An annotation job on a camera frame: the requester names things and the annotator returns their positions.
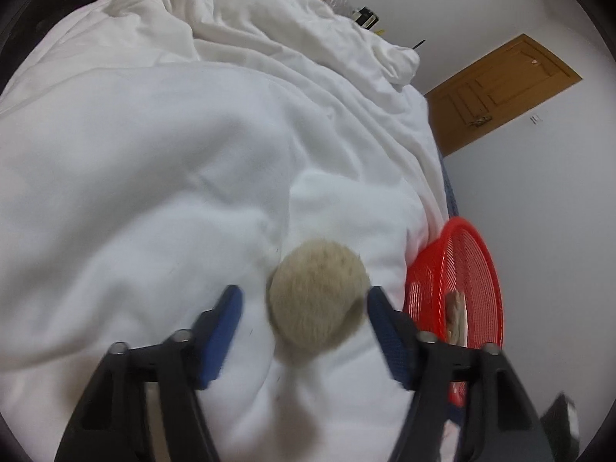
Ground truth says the black and white object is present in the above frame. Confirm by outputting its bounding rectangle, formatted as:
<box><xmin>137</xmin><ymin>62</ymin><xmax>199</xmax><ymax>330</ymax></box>
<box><xmin>539</xmin><ymin>393</ymin><xmax>581</xmax><ymax>450</ymax></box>

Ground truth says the wooden door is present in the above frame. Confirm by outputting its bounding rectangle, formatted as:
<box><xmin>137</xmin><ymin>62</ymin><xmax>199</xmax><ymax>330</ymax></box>
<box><xmin>423</xmin><ymin>33</ymin><xmax>584</xmax><ymax>157</ymax></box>

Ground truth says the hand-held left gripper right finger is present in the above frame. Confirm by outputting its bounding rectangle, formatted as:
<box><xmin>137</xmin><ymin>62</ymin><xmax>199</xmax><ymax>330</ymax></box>
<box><xmin>367</xmin><ymin>286</ymin><xmax>556</xmax><ymax>462</ymax></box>

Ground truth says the blue striped mattress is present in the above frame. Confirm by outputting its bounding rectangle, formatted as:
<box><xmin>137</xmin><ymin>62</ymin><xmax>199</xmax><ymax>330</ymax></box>
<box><xmin>439</xmin><ymin>151</ymin><xmax>463</xmax><ymax>219</ymax></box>

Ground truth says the red plastic mesh basket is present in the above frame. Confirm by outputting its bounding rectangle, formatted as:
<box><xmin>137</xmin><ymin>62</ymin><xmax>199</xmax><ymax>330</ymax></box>
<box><xmin>402</xmin><ymin>216</ymin><xmax>504</xmax><ymax>407</ymax></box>

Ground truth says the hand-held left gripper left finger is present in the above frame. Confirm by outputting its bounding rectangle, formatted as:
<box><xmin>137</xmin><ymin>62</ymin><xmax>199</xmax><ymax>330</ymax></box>
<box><xmin>54</xmin><ymin>285</ymin><xmax>244</xmax><ymax>462</ymax></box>

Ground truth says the beige fluffy pom-pom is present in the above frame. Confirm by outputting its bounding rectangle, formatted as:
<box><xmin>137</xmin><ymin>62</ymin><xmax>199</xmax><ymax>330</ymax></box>
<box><xmin>266</xmin><ymin>241</ymin><xmax>372</xmax><ymax>352</ymax></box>

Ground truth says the white duvet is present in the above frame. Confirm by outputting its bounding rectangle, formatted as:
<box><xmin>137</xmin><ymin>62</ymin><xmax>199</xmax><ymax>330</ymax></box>
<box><xmin>0</xmin><ymin>0</ymin><xmax>450</xmax><ymax>462</ymax></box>

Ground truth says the tan fluffy item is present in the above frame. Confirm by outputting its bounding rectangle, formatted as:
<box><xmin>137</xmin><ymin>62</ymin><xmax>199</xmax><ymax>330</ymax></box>
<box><xmin>445</xmin><ymin>290</ymin><xmax>469</xmax><ymax>347</ymax></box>

